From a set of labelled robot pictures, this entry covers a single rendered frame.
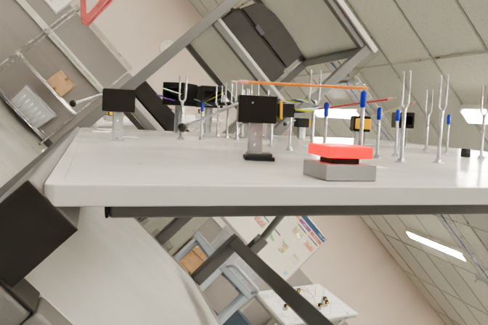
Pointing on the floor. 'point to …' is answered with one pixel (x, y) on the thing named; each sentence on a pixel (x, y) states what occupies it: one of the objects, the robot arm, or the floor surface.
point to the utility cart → (222, 275)
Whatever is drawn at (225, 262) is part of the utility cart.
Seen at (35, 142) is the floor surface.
